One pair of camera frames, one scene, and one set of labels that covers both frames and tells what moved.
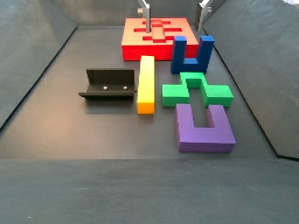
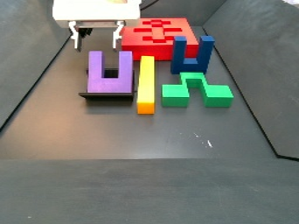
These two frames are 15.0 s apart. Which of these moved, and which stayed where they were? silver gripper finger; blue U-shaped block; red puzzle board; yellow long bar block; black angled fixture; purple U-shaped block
Moved: purple U-shaped block; silver gripper finger
Stayed: black angled fixture; yellow long bar block; blue U-shaped block; red puzzle board
